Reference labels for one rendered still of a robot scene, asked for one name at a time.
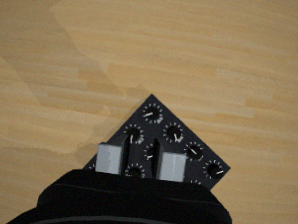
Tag black knob box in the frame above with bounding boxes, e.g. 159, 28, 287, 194
107, 94, 231, 190

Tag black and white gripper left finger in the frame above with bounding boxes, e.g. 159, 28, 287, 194
95, 134, 131, 175

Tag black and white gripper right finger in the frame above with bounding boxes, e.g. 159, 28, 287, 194
151, 138, 187, 182

